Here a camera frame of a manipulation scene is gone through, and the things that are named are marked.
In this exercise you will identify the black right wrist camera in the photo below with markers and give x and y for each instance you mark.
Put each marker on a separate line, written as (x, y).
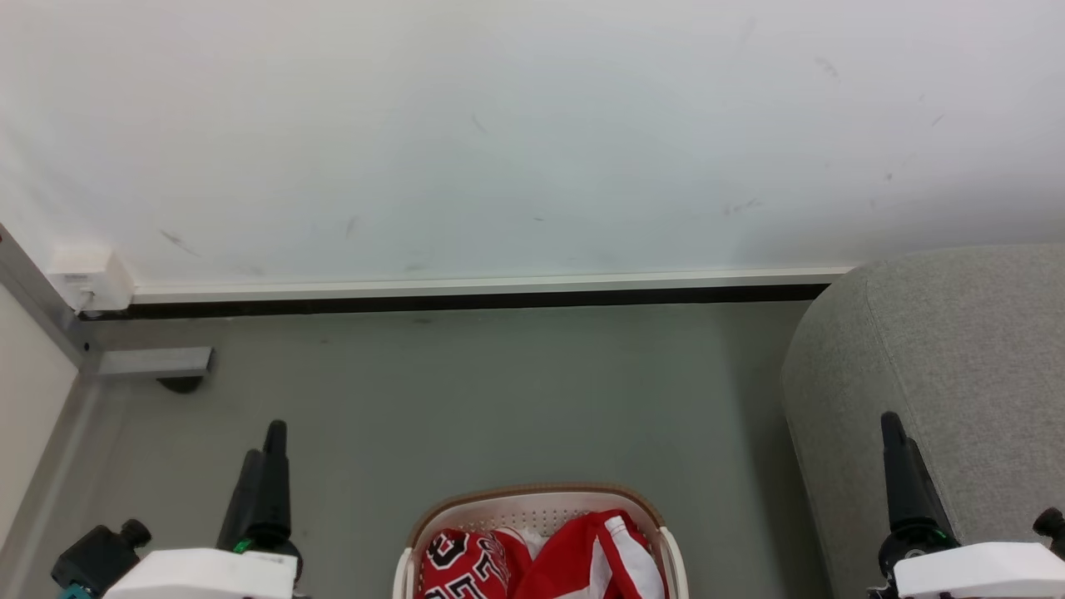
(1052, 528)

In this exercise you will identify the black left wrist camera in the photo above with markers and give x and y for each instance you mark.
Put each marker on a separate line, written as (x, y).
(96, 559)

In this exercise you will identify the grey metal foot bracket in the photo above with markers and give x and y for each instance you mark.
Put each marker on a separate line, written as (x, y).
(154, 364)

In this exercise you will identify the grey fabric sofa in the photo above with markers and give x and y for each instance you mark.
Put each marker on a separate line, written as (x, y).
(957, 358)

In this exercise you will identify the grey metal frame post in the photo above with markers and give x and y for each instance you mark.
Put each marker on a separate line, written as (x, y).
(37, 291)

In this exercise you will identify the white wall junction box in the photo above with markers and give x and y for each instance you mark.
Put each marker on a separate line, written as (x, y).
(91, 274)

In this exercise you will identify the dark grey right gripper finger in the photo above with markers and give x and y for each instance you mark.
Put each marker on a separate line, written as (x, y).
(900, 474)
(930, 482)

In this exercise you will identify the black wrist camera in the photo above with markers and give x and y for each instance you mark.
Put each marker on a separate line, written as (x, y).
(1052, 528)
(96, 559)

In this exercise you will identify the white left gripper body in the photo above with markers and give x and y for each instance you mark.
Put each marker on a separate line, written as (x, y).
(200, 574)

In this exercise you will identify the red garment with white trim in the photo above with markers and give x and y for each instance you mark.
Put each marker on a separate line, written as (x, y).
(582, 557)

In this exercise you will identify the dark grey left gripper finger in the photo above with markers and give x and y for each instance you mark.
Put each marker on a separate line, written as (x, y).
(243, 499)
(276, 482)

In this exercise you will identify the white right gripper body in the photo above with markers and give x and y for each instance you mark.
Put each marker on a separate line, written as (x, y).
(982, 570)

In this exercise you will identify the white baseboard rail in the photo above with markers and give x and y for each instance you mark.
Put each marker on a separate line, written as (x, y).
(499, 284)

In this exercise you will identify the red jersey with black-white print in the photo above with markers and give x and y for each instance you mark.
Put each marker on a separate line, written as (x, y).
(466, 566)

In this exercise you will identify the white laundry basket brown rim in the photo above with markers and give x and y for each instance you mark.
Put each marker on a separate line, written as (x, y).
(541, 503)

